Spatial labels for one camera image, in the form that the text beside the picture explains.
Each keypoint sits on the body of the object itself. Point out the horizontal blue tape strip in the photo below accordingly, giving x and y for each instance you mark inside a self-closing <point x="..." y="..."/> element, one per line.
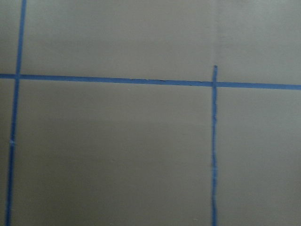
<point x="163" y="82"/>

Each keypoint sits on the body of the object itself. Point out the vertical blue tape strip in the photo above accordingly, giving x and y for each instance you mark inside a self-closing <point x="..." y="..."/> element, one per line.
<point x="214" y="218"/>
<point x="12" y="141"/>

